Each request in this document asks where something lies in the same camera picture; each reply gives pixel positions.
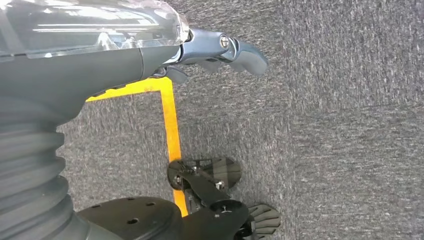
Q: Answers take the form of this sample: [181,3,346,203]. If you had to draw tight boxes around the yellow floor tape square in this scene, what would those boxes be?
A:
[85,76,189,218]

